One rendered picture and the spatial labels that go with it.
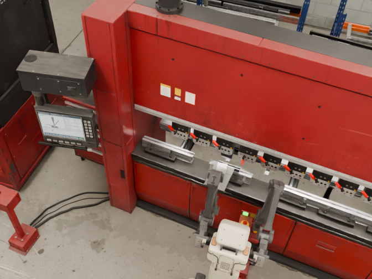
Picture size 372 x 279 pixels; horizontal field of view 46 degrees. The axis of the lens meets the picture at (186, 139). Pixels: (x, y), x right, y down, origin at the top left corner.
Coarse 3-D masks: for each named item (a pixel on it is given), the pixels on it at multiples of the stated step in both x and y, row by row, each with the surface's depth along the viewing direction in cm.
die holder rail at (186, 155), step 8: (144, 136) 402; (144, 144) 404; (152, 144) 406; (160, 144) 396; (168, 144) 397; (168, 152) 397; (176, 152) 393; (184, 152) 391; (192, 152) 391; (184, 160) 396; (192, 160) 396
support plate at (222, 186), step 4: (216, 164) 379; (212, 168) 376; (228, 168) 377; (232, 168) 377; (228, 172) 374; (232, 172) 374; (224, 176) 371; (228, 176) 371; (224, 180) 368; (228, 180) 368; (204, 184) 365; (220, 184) 365; (224, 184) 365; (220, 188) 362; (224, 188) 362
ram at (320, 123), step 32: (160, 64) 326; (192, 64) 313; (224, 64) 302; (256, 64) 291; (160, 96) 350; (224, 96) 322; (256, 96) 310; (288, 96) 298; (320, 96) 288; (352, 96) 278; (224, 128) 345; (256, 128) 331; (288, 128) 318; (320, 128) 306; (352, 128) 295; (288, 160) 340; (320, 160) 326; (352, 160) 314
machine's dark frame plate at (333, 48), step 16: (144, 0) 310; (192, 16) 299; (208, 16) 299; (224, 16) 300; (256, 32) 288; (272, 32) 289; (288, 32) 290; (304, 48) 278; (320, 48) 279; (336, 48) 280; (352, 48) 280; (368, 64) 270
